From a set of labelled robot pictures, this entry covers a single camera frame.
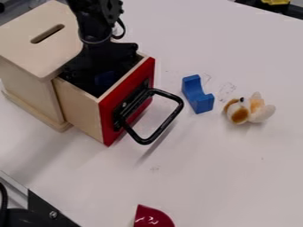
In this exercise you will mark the red-fronted wooden drawer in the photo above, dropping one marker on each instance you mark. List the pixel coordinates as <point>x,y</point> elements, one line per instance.
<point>118,103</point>

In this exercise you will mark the white and brown plush dog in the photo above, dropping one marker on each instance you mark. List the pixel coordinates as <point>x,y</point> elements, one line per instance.
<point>248,109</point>

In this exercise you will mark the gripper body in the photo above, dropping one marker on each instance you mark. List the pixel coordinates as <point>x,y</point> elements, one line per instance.
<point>100,57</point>

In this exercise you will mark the yellow and black equipment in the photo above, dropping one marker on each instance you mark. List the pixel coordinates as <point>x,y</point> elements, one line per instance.
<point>276,4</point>

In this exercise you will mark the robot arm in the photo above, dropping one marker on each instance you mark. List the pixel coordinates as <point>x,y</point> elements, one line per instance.
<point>94,17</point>

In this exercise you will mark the wooden cabinet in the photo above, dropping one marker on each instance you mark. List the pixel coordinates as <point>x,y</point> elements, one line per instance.
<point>27,71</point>

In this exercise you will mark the red toy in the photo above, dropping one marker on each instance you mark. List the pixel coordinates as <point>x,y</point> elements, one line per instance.
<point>152,217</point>

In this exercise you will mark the blue block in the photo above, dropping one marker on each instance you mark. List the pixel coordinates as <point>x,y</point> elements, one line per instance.
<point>197,94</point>

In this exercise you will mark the black lab equipment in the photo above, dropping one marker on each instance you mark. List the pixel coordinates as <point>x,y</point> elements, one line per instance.
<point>35,214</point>

